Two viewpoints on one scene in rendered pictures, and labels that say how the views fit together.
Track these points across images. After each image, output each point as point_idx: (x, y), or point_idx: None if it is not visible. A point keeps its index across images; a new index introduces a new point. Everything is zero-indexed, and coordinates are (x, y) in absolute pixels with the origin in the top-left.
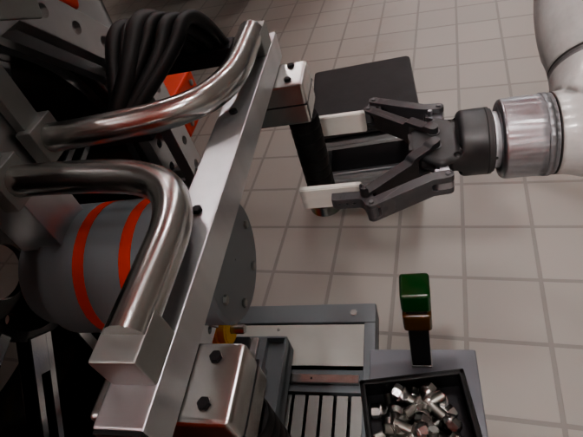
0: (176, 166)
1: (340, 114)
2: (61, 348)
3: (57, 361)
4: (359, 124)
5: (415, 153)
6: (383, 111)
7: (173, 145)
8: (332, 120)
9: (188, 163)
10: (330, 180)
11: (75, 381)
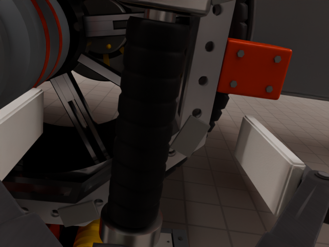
0: (197, 111)
1: (270, 137)
2: (66, 137)
3: (56, 137)
4: (274, 185)
5: (26, 237)
6: (325, 201)
7: (189, 72)
8: (256, 137)
9: (185, 100)
10: (124, 181)
11: (34, 145)
